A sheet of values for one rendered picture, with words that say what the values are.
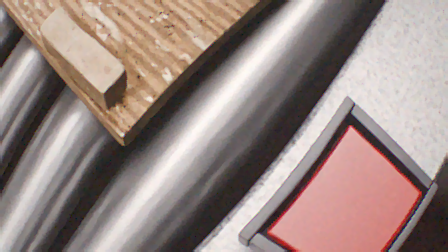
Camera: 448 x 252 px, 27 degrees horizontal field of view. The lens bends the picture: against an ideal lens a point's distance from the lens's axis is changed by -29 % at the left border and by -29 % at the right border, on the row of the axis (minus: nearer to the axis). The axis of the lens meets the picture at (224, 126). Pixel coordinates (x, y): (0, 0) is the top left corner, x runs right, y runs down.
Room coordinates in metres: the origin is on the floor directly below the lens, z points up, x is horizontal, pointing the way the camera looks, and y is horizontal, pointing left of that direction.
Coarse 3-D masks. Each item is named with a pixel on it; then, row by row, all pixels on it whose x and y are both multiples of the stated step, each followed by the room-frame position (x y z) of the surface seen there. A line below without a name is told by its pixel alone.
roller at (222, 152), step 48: (288, 0) 0.21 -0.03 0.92; (336, 0) 0.21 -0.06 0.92; (240, 48) 0.18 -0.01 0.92; (288, 48) 0.18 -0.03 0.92; (336, 48) 0.19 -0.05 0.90; (192, 96) 0.16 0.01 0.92; (240, 96) 0.16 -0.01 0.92; (288, 96) 0.16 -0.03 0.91; (144, 144) 0.14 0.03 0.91; (192, 144) 0.14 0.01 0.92; (240, 144) 0.14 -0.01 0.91; (144, 192) 0.12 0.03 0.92; (192, 192) 0.12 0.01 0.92; (96, 240) 0.09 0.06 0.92; (144, 240) 0.10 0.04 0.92
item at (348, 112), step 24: (336, 120) 0.14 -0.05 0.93; (360, 120) 0.14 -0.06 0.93; (384, 144) 0.13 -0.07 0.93; (312, 168) 0.13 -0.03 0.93; (408, 168) 0.12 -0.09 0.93; (288, 192) 0.11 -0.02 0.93; (432, 192) 0.10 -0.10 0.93; (264, 216) 0.11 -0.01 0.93; (240, 240) 0.10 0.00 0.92; (264, 240) 0.09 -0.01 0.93
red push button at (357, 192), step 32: (352, 128) 0.14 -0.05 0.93; (352, 160) 0.13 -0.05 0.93; (384, 160) 0.12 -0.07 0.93; (320, 192) 0.11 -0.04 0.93; (352, 192) 0.11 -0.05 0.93; (384, 192) 0.11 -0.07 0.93; (416, 192) 0.11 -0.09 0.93; (288, 224) 0.10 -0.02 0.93; (320, 224) 0.10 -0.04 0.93; (352, 224) 0.10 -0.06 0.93; (384, 224) 0.09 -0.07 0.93
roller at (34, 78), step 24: (24, 48) 0.20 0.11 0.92; (0, 72) 0.19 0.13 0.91; (24, 72) 0.18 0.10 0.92; (48, 72) 0.18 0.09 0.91; (0, 96) 0.17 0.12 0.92; (24, 96) 0.17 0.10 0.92; (48, 96) 0.17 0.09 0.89; (0, 120) 0.16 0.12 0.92; (24, 120) 0.16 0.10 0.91; (0, 144) 0.14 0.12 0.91; (0, 168) 0.13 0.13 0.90
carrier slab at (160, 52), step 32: (0, 0) 0.23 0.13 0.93; (32, 0) 0.22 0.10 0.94; (64, 0) 0.21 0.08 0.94; (96, 0) 0.21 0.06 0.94; (128, 0) 0.20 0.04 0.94; (160, 0) 0.20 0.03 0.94; (192, 0) 0.20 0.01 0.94; (224, 0) 0.20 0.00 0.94; (256, 0) 0.20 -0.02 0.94; (32, 32) 0.20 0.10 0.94; (96, 32) 0.19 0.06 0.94; (128, 32) 0.19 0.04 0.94; (160, 32) 0.18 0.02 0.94; (192, 32) 0.18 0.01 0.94; (224, 32) 0.18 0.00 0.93; (128, 64) 0.17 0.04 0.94; (160, 64) 0.17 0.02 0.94; (192, 64) 0.17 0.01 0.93; (128, 96) 0.16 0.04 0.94; (160, 96) 0.16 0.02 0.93; (128, 128) 0.14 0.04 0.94
